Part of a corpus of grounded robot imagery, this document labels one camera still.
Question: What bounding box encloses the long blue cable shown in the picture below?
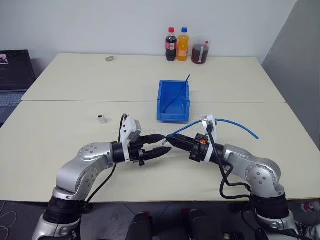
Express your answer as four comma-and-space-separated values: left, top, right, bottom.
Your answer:
161, 118, 260, 147

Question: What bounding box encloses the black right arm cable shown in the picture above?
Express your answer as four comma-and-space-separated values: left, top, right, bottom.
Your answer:
206, 121, 254, 216

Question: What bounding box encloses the red white floor object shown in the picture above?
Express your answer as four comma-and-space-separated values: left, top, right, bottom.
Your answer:
300, 201, 320, 214

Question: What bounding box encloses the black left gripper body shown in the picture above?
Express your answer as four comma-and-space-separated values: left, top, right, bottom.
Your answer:
128, 139, 148, 168

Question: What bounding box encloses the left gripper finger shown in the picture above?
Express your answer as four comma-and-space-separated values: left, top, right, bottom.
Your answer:
144, 146, 173, 161
141, 133, 168, 146

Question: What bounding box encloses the cola bottle red cap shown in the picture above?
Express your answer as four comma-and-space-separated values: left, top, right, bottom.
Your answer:
164, 26, 178, 62

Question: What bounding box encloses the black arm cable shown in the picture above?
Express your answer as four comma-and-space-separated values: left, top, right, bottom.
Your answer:
206, 121, 254, 216
83, 113, 131, 213

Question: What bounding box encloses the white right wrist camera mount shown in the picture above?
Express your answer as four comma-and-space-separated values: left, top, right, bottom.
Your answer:
201, 113, 219, 165

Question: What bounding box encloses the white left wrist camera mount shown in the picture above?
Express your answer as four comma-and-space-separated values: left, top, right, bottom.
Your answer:
119, 115, 143, 165

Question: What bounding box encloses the orange soda bottle blue cap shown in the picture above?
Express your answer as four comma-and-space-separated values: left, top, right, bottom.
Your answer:
176, 26, 190, 63

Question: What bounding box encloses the blue plastic bin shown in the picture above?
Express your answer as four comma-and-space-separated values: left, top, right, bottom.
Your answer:
156, 79, 192, 124

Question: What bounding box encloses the thin blue cable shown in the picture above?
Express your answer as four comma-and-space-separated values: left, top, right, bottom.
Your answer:
162, 73, 192, 113

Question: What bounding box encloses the dark rounded shape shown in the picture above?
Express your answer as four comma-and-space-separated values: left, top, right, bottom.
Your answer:
186, 209, 216, 240
125, 211, 154, 240

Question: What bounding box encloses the clear jar brown liquid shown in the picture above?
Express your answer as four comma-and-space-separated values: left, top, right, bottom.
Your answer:
191, 36, 211, 66

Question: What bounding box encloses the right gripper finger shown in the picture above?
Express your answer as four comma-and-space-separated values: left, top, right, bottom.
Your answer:
169, 139, 195, 153
166, 133, 198, 145

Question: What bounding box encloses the black laptop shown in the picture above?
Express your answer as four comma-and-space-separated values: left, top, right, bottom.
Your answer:
0, 49, 36, 126

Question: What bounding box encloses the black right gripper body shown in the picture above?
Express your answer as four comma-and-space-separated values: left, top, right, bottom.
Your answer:
188, 133, 209, 163

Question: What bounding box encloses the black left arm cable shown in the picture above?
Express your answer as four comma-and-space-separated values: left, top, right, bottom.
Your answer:
83, 113, 131, 213

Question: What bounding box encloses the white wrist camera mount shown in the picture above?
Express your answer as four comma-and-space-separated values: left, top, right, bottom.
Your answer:
119, 115, 143, 165
201, 113, 219, 165

